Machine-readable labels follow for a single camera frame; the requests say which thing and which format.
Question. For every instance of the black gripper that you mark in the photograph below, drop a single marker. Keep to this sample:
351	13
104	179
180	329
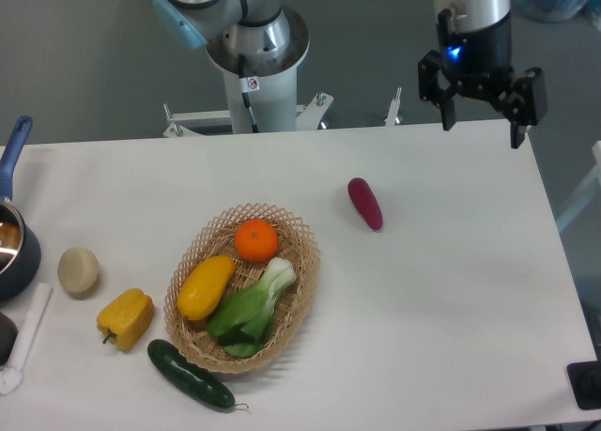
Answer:
464	70

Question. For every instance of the woven wicker basket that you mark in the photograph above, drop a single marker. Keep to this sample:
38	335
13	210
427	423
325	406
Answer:
297	244

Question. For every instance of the yellow mango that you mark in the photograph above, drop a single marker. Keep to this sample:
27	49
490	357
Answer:
203	289

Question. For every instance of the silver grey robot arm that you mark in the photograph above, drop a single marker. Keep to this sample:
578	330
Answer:
196	23

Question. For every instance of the purple sweet potato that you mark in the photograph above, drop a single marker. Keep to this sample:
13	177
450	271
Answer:
365	202

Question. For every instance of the orange fruit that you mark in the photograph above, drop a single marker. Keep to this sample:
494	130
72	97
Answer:
256	241

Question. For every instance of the black device bottom right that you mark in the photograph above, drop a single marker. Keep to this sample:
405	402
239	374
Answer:
585	383

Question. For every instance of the green bok choy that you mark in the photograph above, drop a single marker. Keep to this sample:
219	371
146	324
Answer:
242	322

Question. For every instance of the dark green cucumber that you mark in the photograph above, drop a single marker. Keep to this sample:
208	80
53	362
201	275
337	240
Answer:
197	383

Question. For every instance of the yellow bell pepper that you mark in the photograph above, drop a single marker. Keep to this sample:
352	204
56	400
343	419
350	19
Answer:
125	319

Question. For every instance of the beige round block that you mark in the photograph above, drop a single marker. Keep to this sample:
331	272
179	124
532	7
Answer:
78	271

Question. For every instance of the dark round object left edge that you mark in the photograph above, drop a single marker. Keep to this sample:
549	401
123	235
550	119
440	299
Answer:
8	336

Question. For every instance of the white plastic utensil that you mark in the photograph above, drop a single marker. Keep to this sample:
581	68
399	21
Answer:
12	373

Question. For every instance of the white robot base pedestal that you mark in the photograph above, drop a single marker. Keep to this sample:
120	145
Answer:
259	65

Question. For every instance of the white metal mounting frame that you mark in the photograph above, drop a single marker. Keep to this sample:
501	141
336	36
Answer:
197	118

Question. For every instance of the blue handled saucepan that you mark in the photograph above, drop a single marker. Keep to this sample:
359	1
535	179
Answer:
20	248

